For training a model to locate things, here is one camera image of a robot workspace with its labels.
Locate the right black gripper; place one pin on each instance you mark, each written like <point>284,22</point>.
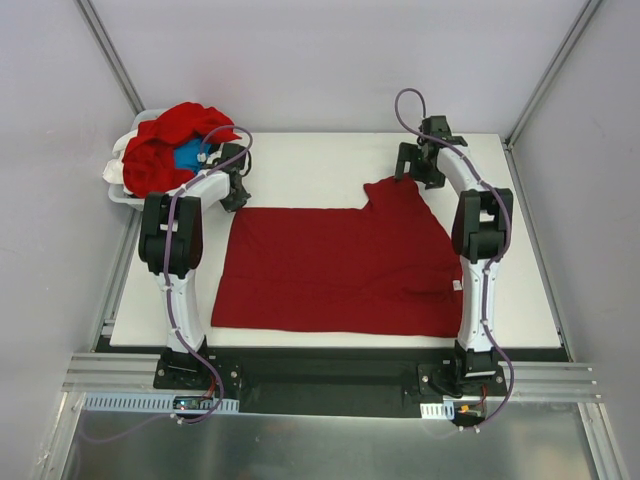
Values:
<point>415,162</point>

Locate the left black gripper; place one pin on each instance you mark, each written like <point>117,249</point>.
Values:
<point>238,191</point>

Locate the dark red t shirt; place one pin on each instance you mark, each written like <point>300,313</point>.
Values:
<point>387,268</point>

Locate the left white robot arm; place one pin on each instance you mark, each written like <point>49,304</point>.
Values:
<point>171,245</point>

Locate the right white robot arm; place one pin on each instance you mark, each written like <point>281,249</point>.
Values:
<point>480,236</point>

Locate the blue t shirt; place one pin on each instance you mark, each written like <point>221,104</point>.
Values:
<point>186,156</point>

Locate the bright red t shirt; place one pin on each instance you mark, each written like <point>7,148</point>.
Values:
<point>148,161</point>

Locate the grey laundry basket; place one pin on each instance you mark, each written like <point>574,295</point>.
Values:
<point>118,193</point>

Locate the white t shirt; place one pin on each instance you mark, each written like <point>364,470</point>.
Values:
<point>113,172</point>

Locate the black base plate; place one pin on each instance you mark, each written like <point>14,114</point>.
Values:
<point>369,401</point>

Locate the left grey cable duct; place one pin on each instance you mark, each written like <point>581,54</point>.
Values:
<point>148,403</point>

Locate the grey cable duct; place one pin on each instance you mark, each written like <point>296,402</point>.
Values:
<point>148,403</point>
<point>438,411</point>

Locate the right grey cable duct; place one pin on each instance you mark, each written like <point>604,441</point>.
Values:
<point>438,411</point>

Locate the aluminium rail frame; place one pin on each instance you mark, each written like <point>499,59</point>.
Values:
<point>554,382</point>

